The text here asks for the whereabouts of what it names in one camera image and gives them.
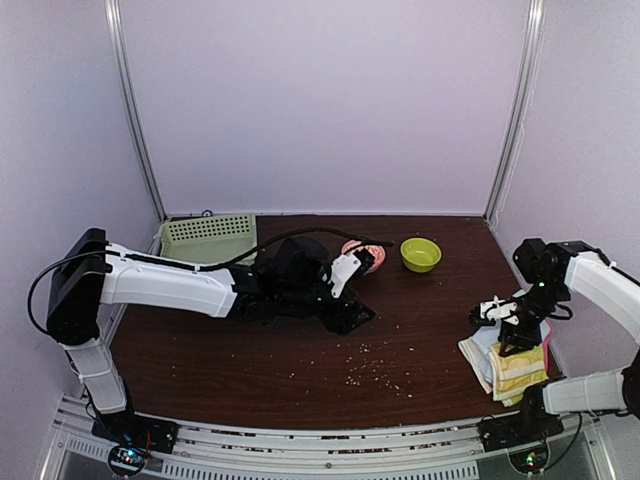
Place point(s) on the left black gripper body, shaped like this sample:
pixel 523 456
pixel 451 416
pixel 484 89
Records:
pixel 297 301

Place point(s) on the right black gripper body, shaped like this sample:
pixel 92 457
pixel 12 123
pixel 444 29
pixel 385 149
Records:
pixel 541 302

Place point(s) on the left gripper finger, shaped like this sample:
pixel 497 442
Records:
pixel 336 319
pixel 360 314

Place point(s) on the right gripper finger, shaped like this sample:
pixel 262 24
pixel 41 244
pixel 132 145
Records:
pixel 506 347
pixel 528 341

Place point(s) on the green lemon pattern towel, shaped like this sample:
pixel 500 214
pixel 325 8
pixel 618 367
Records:
pixel 513 374

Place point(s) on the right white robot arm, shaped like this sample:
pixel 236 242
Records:
pixel 556 271

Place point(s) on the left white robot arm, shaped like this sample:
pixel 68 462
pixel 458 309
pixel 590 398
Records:
pixel 96 272

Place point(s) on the pink towel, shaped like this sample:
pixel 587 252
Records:
pixel 547 332

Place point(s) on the light blue towel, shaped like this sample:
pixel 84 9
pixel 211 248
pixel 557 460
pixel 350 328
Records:
pixel 485 337

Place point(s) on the cream white towel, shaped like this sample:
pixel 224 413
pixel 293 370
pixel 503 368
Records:
pixel 479 362

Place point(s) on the red white patterned bowl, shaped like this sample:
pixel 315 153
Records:
pixel 378 252

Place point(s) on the lime green bowl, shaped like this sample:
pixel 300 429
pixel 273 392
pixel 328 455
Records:
pixel 420 255

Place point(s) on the green perforated plastic basket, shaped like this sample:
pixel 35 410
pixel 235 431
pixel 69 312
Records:
pixel 208 240

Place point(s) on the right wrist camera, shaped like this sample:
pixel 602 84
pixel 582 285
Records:
pixel 490 313

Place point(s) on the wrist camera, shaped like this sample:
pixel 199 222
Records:
pixel 490 313
pixel 352 264

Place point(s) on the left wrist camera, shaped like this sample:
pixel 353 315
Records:
pixel 352 264

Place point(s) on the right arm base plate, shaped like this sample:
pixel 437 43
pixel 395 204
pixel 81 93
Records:
pixel 520 432

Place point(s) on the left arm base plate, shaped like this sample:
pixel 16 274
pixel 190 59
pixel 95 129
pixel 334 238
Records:
pixel 135 439

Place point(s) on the right aluminium frame post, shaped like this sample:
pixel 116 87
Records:
pixel 515 126

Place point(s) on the aluminium frame post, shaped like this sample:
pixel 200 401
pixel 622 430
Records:
pixel 117 36
pixel 515 126

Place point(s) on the left aluminium frame post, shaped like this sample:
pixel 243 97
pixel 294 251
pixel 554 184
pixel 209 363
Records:
pixel 117 36

